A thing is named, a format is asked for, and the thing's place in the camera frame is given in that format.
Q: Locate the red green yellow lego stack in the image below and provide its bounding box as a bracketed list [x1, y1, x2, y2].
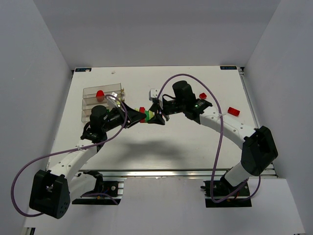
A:
[138, 107, 154, 123]

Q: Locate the small red square lego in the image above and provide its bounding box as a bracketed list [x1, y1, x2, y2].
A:
[199, 93, 207, 99]

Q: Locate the red flower lego piece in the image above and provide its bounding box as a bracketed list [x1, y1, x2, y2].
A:
[96, 90, 105, 103]

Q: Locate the red rectangular lego brick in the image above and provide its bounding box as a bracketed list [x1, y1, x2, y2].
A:
[227, 107, 240, 117]

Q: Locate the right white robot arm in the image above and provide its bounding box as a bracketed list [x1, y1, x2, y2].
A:
[149, 81, 278, 189]

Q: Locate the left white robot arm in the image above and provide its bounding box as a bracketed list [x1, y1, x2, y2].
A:
[29, 103, 146, 219]

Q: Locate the clear three-slot container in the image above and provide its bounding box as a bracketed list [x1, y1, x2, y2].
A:
[81, 83, 125, 123]

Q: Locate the left blue corner label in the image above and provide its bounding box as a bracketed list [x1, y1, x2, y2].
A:
[74, 68, 91, 72]

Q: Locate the blue corner label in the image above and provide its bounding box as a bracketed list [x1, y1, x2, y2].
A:
[220, 66, 237, 70]
[74, 68, 91, 72]

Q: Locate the right blue corner label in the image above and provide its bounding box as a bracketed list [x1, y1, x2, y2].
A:
[220, 66, 237, 70]

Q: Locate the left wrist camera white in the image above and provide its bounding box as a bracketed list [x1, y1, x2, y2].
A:
[106, 92, 120, 108]

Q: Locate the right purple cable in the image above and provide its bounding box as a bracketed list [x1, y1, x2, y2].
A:
[156, 73, 261, 204]

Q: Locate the purple cable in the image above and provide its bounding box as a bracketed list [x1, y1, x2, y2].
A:
[156, 73, 261, 204]
[10, 96, 129, 218]

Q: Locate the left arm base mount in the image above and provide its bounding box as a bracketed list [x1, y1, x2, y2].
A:
[69, 170, 124, 206]

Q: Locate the aluminium table frame rail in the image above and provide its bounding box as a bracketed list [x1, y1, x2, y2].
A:
[78, 168, 277, 179]

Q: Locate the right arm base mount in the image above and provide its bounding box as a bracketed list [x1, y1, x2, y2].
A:
[201, 181, 252, 208]

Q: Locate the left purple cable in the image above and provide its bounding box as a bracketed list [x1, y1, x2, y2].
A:
[10, 96, 129, 218]

